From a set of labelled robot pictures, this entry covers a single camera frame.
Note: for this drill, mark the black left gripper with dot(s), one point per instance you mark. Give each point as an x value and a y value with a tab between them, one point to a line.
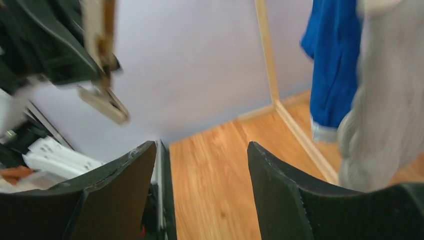
43	39

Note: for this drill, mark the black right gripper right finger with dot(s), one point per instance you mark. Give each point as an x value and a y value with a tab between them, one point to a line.
293	205

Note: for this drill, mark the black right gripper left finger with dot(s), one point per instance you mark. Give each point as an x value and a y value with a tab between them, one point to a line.
106	203

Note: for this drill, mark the wooden clip hanger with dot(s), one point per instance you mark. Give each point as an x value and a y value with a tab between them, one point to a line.
98	20

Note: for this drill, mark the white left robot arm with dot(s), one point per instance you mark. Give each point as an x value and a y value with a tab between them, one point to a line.
30	156

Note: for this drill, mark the grey underwear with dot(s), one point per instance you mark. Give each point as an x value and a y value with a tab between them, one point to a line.
384	131

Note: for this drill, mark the blue underwear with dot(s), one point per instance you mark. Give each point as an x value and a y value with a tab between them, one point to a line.
332	40

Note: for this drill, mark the wooden clothes rack frame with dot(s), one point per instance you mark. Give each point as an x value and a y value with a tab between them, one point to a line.
279	105

